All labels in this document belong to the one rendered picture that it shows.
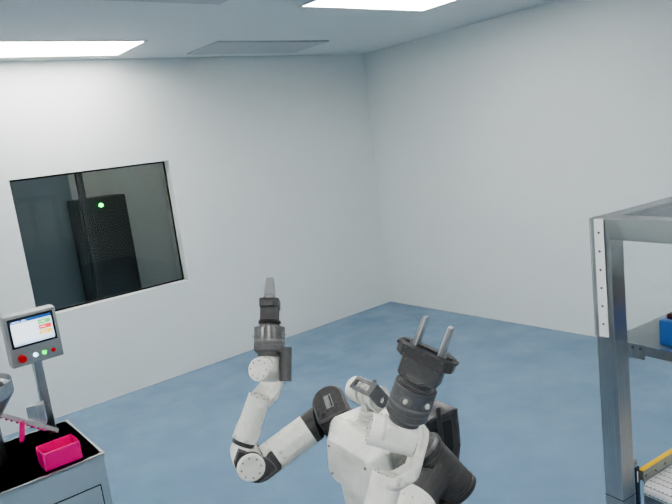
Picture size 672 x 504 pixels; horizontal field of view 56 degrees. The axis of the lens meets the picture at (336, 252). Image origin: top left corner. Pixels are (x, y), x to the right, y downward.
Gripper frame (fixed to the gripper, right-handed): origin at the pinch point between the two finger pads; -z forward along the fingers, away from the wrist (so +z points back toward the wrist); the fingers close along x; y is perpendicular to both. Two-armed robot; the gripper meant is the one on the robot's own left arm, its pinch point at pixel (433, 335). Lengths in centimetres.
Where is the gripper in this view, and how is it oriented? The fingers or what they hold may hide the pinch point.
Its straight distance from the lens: 128.4
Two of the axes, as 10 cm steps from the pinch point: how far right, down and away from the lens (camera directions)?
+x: -8.6, -3.5, 3.8
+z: -2.8, 9.3, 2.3
